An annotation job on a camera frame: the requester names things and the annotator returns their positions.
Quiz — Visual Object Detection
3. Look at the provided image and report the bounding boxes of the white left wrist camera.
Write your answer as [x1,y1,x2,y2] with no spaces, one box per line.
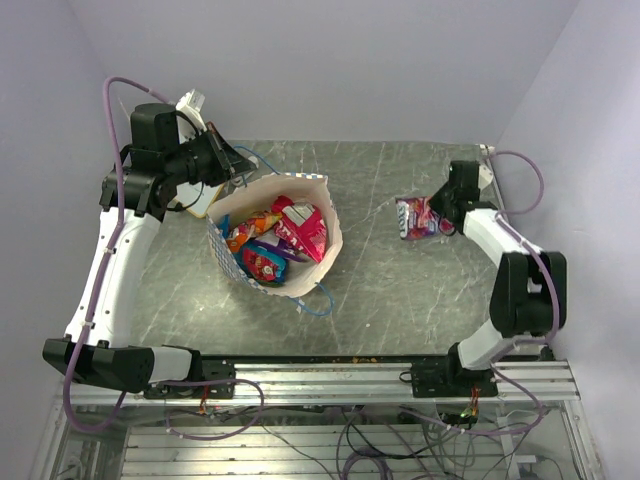
[176,89,206,131]

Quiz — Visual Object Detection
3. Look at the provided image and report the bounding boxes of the checkered blue paper bag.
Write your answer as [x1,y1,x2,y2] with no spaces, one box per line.
[205,171,343,310]

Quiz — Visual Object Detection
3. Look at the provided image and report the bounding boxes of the purple Fox's berries candy bag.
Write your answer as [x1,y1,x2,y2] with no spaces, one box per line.
[395,197,456,241]

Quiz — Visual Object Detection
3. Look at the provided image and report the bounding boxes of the aluminium rail frame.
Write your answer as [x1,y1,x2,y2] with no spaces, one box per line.
[33,349,603,479]

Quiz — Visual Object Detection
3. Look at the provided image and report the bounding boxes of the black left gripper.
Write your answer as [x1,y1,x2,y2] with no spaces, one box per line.
[166,122,258,188]

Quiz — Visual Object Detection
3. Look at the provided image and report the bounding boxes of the pink red snack bag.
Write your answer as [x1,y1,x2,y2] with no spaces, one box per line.
[271,195,328,263]

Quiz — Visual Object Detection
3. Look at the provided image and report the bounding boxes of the red small snack packet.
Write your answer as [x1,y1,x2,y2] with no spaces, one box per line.
[240,245,288,284]

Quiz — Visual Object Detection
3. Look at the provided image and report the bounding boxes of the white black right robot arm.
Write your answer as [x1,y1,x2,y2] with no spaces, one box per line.
[410,161,567,398]

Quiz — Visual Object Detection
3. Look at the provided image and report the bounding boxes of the orange snack packet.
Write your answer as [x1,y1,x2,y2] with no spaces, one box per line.
[226,210,282,253]

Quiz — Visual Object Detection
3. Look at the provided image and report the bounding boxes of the yellow framed whiteboard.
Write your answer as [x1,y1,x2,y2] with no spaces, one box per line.
[174,183,224,218]

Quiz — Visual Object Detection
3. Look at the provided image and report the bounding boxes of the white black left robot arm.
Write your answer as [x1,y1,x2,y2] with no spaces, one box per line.
[43,103,256,397]

